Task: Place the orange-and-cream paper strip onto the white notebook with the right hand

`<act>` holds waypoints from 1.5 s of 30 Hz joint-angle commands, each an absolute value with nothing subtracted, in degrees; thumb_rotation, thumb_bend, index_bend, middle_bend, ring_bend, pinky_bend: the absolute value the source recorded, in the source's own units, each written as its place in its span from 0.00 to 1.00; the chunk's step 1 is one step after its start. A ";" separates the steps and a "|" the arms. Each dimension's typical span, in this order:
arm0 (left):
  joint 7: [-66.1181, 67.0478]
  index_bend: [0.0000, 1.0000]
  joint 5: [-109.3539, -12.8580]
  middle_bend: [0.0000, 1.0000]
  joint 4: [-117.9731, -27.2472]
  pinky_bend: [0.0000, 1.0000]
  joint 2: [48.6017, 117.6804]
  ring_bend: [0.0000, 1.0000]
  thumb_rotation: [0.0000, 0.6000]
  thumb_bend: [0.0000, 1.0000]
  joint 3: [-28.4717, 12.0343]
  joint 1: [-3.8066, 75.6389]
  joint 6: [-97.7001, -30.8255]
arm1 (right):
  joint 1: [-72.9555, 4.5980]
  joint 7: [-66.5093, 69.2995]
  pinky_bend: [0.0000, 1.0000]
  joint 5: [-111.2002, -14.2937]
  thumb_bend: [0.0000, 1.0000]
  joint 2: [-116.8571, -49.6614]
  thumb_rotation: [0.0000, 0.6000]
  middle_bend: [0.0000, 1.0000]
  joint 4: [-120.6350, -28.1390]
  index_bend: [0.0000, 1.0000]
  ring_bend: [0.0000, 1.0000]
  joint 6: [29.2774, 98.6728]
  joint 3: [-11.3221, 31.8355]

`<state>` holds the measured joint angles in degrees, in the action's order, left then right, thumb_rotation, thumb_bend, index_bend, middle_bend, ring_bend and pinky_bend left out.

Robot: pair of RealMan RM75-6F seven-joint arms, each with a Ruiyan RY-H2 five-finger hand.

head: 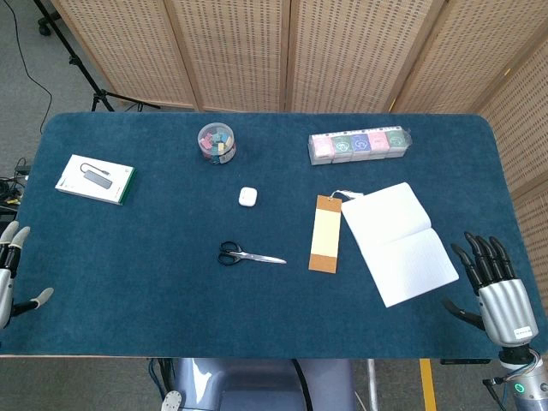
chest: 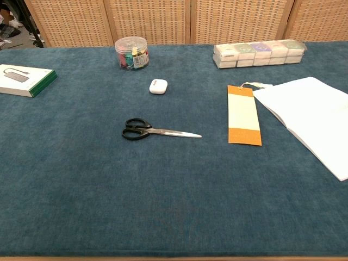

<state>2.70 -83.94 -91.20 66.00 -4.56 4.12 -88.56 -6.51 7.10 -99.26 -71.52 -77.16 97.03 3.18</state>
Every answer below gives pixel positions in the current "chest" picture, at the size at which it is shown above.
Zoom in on white paper sheet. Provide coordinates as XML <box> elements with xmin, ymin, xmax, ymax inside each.
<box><xmin>252</xmin><ymin>77</ymin><xmax>348</xmax><ymax>182</ymax></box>

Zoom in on blue table mat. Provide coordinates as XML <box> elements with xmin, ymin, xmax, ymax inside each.
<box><xmin>0</xmin><ymin>40</ymin><xmax>348</xmax><ymax>258</ymax></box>

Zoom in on clear jar of binder clips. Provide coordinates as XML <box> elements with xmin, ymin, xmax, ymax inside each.
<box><xmin>114</xmin><ymin>37</ymin><xmax>150</xmax><ymax>71</ymax></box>

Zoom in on wrapped pack of tissue packets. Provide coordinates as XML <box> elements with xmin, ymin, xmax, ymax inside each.
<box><xmin>212</xmin><ymin>40</ymin><xmax>308</xmax><ymax>70</ymax></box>

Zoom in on brown cardboard strip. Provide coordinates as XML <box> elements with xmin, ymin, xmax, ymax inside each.
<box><xmin>227</xmin><ymin>81</ymin><xmax>273</xmax><ymax>147</ymax></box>

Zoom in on black tripod stand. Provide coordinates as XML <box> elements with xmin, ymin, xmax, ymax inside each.
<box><xmin>15</xmin><ymin>0</ymin><xmax>46</xmax><ymax>48</ymax></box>

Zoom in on white green USB hub box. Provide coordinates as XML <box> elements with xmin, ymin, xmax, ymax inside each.
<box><xmin>0</xmin><ymin>64</ymin><xmax>58</xmax><ymax>98</ymax></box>

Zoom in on white earbuds case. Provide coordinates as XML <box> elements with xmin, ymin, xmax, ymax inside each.
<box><xmin>148</xmin><ymin>78</ymin><xmax>169</xmax><ymax>95</ymax></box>

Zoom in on wicker folding screen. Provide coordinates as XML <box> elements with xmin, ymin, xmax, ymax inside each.
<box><xmin>23</xmin><ymin>0</ymin><xmax>348</xmax><ymax>48</ymax></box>

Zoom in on black-handled scissors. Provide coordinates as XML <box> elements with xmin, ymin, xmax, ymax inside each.
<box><xmin>121</xmin><ymin>117</ymin><xmax>203</xmax><ymax>141</ymax></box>

